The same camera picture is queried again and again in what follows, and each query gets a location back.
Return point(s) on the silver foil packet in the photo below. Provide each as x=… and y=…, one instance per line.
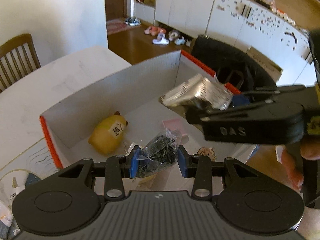
x=202, y=92

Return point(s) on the white marble desktop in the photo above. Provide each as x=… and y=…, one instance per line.
x=50, y=80

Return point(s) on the clear packet of dark tea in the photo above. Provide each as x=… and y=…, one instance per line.
x=162, y=150

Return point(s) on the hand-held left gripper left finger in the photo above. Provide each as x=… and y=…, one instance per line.
x=135, y=162

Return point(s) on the person's right hand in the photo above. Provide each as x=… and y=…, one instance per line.
x=292, y=170

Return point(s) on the brown wooden chair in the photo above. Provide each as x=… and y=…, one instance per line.
x=17, y=55

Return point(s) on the small tiger striped toy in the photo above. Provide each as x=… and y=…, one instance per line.
x=206, y=153

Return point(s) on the red cardboard box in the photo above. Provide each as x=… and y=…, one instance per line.
x=140, y=90

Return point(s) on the yellow plush toy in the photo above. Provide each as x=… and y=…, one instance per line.
x=107, y=136

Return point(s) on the white wall cabinet unit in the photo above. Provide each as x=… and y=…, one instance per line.
x=195, y=7

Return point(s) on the pink sandals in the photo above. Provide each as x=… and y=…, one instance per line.
x=155, y=30

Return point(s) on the pink floor mat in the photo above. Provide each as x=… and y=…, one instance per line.
x=116, y=26

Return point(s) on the pink card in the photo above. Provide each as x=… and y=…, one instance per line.
x=173, y=126

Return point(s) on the white purple slippers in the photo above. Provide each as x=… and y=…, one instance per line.
x=161, y=40

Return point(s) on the light children's shoes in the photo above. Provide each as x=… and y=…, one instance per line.
x=177, y=37

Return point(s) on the black chair with dark coat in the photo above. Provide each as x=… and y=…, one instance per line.
x=225, y=57

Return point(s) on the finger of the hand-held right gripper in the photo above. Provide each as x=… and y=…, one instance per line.
x=262, y=125
x=282, y=92

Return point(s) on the flat cardboard box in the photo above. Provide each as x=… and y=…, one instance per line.
x=267, y=63

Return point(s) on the white and grey tissue pack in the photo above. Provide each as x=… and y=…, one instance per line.
x=6, y=220

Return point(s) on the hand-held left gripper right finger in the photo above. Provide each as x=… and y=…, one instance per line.
x=183, y=162

